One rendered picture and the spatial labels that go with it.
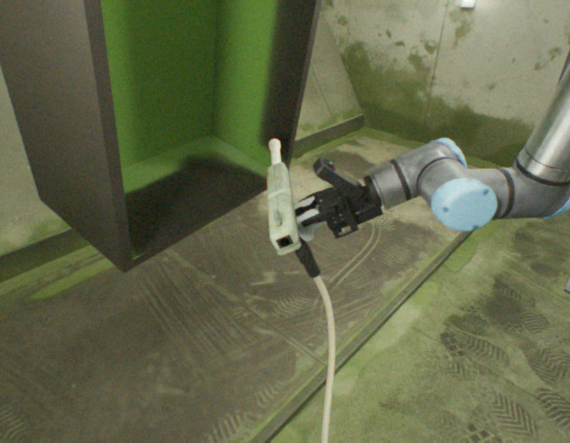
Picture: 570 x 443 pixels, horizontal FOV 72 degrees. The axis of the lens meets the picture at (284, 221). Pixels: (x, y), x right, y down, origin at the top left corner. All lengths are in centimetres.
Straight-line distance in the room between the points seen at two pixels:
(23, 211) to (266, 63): 107
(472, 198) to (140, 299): 115
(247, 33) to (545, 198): 87
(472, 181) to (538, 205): 13
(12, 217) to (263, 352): 105
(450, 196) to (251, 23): 78
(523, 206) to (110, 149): 71
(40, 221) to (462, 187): 149
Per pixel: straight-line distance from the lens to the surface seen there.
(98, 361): 136
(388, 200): 80
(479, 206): 71
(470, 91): 263
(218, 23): 133
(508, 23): 254
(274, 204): 79
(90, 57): 69
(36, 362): 144
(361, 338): 132
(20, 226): 176
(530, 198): 77
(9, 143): 183
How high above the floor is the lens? 102
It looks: 32 degrees down
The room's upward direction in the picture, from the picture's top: straight up
